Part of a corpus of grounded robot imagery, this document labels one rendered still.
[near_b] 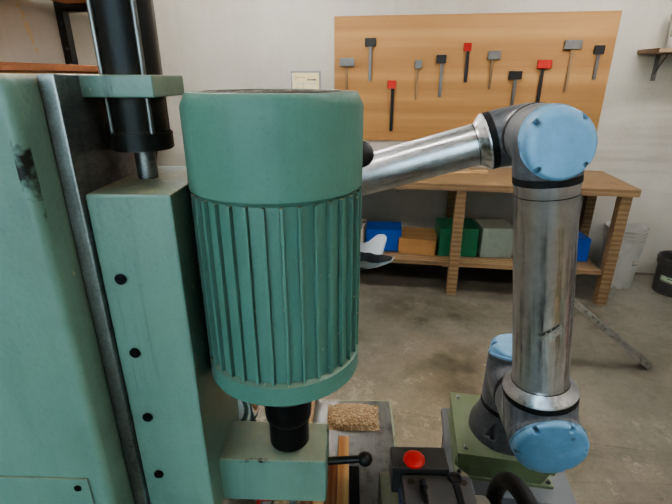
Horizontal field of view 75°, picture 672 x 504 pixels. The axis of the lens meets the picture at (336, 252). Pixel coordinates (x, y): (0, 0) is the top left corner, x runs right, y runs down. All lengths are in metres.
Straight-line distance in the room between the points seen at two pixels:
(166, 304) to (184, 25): 3.75
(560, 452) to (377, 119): 3.02
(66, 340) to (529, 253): 0.72
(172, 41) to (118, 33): 3.71
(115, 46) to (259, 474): 0.51
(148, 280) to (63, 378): 0.12
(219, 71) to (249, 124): 3.64
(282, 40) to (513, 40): 1.72
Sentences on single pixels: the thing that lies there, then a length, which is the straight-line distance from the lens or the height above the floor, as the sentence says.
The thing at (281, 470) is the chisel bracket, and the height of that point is 1.05.
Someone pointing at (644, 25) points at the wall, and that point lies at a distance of 4.04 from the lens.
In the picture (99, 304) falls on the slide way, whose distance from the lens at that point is 0.49.
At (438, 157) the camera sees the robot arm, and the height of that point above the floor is 1.37.
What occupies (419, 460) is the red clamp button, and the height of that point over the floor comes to 1.02.
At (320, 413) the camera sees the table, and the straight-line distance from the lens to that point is 0.93.
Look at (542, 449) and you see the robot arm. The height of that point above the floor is 0.82.
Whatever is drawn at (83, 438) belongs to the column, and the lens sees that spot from 0.55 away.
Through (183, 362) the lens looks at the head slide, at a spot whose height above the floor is 1.24.
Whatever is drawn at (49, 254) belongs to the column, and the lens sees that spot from 0.45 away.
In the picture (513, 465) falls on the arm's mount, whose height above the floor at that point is 0.61.
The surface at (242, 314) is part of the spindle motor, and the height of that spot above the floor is 1.30.
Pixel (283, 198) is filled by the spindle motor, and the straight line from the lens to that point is 0.38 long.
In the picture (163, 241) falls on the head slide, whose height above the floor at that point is 1.37.
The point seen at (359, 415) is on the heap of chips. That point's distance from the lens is 0.90.
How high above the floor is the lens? 1.52
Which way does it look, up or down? 21 degrees down
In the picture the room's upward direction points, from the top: straight up
